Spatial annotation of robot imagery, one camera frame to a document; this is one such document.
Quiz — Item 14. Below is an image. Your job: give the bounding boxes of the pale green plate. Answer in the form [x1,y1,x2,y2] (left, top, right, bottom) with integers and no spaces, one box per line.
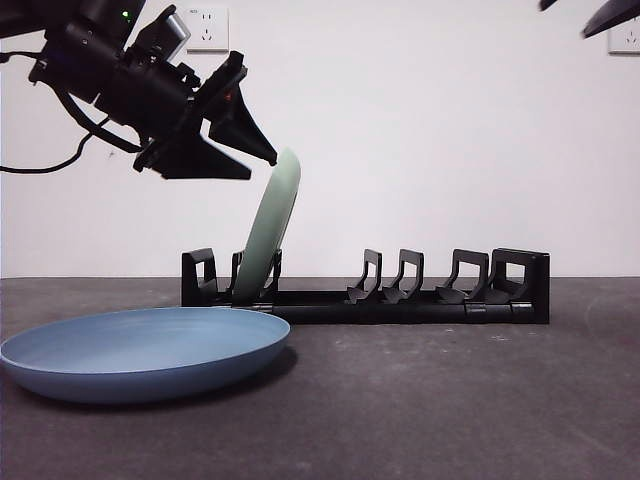
[231,145,303,307]

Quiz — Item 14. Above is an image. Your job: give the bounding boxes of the light blue plate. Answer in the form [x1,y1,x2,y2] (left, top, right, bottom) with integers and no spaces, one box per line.
[0,305,293,406]

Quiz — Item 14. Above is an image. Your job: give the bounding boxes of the black cable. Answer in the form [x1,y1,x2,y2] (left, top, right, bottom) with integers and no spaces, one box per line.
[0,117,110,175]
[60,90,144,154]
[0,49,46,64]

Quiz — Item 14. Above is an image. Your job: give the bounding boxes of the white wall socket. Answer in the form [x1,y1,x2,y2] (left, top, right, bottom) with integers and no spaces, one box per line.
[185,5,231,54]
[606,23,640,56]

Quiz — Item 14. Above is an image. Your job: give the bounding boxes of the black plastic plate rack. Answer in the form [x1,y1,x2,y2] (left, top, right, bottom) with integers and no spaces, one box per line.
[180,246,552,327]

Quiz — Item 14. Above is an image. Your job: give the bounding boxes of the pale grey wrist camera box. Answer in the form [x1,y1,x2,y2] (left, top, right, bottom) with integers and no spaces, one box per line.
[148,6,193,64]

